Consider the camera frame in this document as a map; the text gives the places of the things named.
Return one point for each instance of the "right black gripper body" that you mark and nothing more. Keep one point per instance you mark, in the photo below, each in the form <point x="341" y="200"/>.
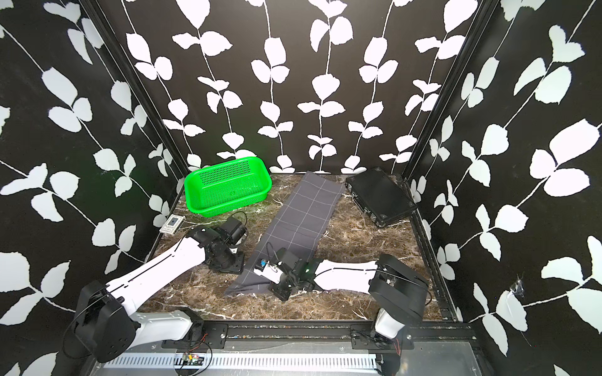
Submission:
<point x="287" y="284"/>

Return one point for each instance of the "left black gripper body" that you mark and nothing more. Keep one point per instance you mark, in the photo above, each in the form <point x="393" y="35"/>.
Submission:
<point x="230" y="262"/>

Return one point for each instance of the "dark grey grid pillowcase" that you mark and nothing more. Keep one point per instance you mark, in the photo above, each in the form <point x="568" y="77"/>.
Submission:
<point x="298" y="227"/>

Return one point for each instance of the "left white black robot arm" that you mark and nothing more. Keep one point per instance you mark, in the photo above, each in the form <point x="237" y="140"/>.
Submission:
<point x="107" y="320"/>

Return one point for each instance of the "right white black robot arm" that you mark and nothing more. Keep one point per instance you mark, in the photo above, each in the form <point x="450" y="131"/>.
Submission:
<point x="401" y="293"/>

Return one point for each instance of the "small white remote device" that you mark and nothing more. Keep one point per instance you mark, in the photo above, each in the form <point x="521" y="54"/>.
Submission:
<point x="172" y="224"/>

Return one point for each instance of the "green plastic basket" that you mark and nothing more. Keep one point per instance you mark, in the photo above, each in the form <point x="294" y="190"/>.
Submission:
<point x="227" y="186"/>

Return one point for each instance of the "black hard case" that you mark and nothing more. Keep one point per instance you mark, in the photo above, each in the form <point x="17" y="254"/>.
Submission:
<point x="379" y="197"/>

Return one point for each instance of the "white perforated strip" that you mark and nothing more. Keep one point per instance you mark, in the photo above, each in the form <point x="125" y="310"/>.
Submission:
<point x="251" y="361"/>

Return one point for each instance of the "small green circuit board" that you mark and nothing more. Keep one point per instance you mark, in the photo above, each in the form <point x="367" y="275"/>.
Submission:
<point x="190" y="361"/>

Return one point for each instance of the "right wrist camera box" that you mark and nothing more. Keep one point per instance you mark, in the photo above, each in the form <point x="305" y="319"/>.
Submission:
<point x="267" y="270"/>

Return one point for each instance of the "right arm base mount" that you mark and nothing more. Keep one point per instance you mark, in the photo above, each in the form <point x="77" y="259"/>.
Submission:
<point x="364" y="336"/>

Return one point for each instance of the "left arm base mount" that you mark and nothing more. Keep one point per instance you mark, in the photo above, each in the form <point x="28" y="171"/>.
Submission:
<point x="212" y="333"/>

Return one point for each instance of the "black front mounting rail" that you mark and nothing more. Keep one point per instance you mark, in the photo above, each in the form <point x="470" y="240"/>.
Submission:
<point x="328" y="331"/>

